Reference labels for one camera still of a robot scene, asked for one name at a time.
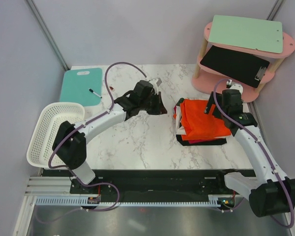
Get pink three tier shelf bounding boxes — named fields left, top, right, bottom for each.
left=191, top=22, right=295, bottom=103

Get orange t shirt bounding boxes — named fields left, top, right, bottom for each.
left=178, top=98, right=232, bottom=141

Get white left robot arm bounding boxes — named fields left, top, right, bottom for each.
left=52, top=78, right=167, bottom=193

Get white plastic basket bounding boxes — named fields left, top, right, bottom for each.
left=27, top=102, right=85, bottom=168

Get mint green board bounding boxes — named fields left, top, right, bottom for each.
left=208, top=15, right=283, bottom=54

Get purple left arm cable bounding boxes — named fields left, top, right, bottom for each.
left=35, top=61, right=147, bottom=223

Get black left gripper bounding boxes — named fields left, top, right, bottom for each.
left=140, top=92, right=167, bottom=116

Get black marker pen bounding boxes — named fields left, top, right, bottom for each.
left=88, top=88, right=102, bottom=99

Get teal cutting board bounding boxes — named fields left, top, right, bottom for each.
left=59, top=68, right=103, bottom=107

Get white cable duct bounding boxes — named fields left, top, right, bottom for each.
left=35, top=196, right=222, bottom=207

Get shirts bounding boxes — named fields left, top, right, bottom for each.
left=173, top=97, right=228, bottom=147

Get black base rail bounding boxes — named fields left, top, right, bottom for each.
left=70, top=170, right=236, bottom=202

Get black clipboard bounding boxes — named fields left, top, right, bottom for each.
left=200, top=46, right=270, bottom=88

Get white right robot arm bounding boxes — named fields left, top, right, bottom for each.
left=205, top=88, right=295, bottom=217

